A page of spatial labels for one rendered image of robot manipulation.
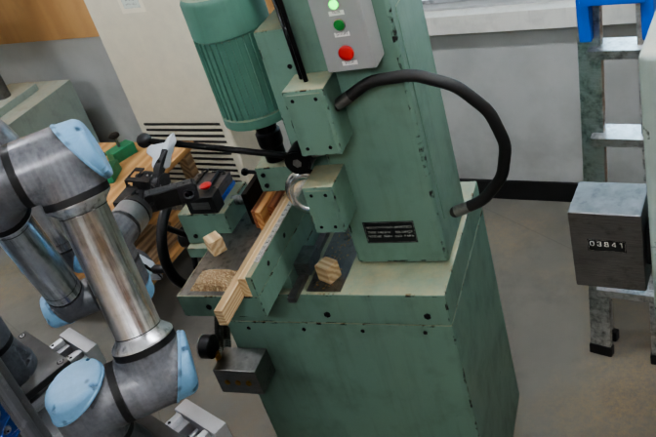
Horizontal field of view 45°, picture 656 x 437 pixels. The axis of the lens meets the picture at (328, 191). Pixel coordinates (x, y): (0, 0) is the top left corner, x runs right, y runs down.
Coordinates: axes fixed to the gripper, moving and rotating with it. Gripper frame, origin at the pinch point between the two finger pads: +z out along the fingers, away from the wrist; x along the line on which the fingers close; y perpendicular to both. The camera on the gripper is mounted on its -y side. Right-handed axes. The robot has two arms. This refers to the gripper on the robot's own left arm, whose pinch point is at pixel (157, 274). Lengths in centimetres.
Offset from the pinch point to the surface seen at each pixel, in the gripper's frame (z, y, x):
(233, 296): 30, -34, 24
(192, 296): 20.0, -25.1, 21.3
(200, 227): 9.8, -22.6, -0.7
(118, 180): -64, 59, -82
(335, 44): 33, -87, 3
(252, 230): 22.5, -27.5, -2.5
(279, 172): 23.8, -42.1, -9.5
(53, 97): -134, 78, -132
